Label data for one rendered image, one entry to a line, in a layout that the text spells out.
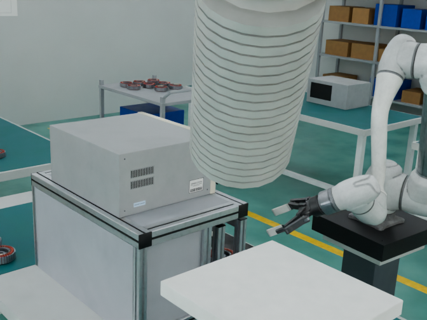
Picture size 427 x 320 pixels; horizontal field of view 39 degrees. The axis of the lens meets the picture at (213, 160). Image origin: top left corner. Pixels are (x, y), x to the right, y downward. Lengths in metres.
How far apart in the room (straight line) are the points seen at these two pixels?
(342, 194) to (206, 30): 1.46
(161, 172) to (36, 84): 5.88
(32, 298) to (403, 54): 1.58
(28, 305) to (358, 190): 1.18
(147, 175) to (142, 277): 0.31
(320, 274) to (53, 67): 6.64
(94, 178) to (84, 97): 6.15
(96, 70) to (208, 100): 7.29
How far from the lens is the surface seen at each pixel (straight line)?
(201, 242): 1.93
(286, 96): 0.79
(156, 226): 1.79
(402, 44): 2.37
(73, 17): 7.85
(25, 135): 4.25
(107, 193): 1.88
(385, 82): 2.31
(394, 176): 2.65
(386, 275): 2.84
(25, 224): 2.79
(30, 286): 2.28
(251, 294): 1.27
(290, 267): 1.39
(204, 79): 0.79
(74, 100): 7.99
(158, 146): 1.87
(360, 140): 4.86
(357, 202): 2.15
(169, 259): 1.86
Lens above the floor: 1.83
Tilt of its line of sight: 17 degrees down
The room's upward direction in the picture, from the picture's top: 3 degrees clockwise
